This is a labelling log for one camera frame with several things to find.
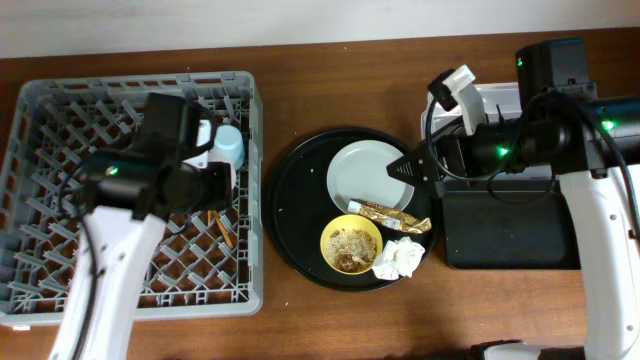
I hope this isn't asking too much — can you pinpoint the black rectangular tray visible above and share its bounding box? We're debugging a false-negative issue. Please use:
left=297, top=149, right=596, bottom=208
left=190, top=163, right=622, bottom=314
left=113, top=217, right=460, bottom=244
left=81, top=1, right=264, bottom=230
left=442, top=179, right=580, bottom=270

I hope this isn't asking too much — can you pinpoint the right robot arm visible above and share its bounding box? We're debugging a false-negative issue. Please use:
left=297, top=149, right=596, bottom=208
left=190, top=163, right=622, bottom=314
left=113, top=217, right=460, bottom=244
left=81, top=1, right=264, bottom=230
left=387, top=38, right=639, bottom=359

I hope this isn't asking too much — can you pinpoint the left black cable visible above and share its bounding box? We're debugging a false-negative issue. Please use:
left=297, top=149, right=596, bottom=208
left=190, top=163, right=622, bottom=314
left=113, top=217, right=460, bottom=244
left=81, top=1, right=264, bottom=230
left=57, top=154, right=101, bottom=360

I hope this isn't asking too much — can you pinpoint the clear plastic bin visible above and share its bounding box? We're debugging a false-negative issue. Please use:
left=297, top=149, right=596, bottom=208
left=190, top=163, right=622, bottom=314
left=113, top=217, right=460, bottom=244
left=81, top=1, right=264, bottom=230
left=417, top=82, right=521, bottom=181

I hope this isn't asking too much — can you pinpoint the black cable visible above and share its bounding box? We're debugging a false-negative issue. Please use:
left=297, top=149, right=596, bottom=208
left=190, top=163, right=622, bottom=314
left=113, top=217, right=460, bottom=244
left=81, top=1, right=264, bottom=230
left=424, top=89, right=640, bottom=236
left=57, top=154, right=101, bottom=360

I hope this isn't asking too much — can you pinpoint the white tissue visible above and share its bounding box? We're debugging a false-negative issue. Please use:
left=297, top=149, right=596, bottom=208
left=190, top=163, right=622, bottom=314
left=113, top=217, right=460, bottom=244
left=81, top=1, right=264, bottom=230
left=372, top=237, right=426, bottom=281

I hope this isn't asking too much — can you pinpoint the yellow bowl with food scraps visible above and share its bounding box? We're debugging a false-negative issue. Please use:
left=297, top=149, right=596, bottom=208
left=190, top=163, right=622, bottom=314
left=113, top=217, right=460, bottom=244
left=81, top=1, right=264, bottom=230
left=320, top=214, right=383, bottom=276

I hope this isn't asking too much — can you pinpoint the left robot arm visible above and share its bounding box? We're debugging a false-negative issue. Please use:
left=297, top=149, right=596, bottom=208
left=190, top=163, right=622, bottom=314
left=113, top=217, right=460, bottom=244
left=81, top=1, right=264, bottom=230
left=50, top=93, right=245, bottom=359

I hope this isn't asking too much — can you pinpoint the round black tray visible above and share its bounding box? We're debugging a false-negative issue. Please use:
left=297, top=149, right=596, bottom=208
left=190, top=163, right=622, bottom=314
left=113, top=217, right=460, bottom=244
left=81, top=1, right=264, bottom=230
left=262, top=127, right=409, bottom=292

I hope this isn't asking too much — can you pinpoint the blue plastic cup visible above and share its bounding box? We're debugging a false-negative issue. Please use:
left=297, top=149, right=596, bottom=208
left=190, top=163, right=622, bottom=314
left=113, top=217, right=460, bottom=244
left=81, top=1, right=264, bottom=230
left=208, top=125, right=245, bottom=170

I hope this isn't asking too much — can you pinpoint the right black cable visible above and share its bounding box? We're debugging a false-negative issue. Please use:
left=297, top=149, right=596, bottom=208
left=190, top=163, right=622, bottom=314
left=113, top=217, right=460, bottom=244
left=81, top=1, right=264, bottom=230
left=424, top=89, right=640, bottom=236

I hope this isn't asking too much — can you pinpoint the grey dishwasher rack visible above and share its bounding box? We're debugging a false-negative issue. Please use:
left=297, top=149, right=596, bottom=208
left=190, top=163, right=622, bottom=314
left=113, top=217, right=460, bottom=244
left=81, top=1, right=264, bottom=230
left=1, top=71, right=263, bottom=328

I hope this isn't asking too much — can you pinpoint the gold snack wrapper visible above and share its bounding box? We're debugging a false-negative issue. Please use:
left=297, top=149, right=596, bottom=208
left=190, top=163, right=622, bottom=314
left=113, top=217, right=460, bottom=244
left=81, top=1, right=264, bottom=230
left=347, top=200, right=432, bottom=234

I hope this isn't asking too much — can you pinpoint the grey round plate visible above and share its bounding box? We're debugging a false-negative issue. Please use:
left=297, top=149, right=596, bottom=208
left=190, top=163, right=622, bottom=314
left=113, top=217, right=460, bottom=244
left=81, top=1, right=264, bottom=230
left=326, top=140, right=414, bottom=213

